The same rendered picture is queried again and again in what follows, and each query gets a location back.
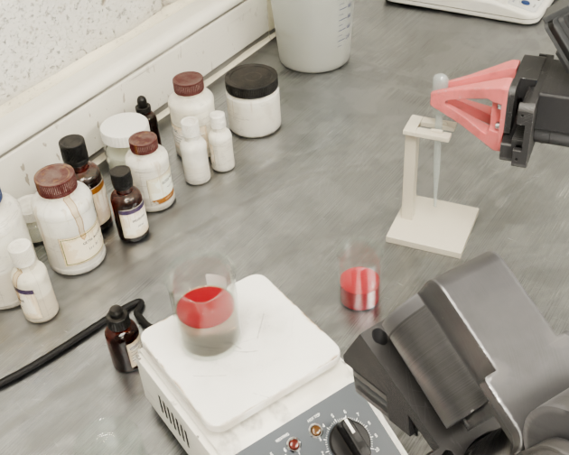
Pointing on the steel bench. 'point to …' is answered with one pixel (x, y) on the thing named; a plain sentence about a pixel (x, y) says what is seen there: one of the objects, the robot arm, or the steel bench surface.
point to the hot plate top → (246, 357)
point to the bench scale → (489, 8)
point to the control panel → (342, 401)
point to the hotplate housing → (301, 403)
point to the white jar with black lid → (253, 100)
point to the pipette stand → (398, 233)
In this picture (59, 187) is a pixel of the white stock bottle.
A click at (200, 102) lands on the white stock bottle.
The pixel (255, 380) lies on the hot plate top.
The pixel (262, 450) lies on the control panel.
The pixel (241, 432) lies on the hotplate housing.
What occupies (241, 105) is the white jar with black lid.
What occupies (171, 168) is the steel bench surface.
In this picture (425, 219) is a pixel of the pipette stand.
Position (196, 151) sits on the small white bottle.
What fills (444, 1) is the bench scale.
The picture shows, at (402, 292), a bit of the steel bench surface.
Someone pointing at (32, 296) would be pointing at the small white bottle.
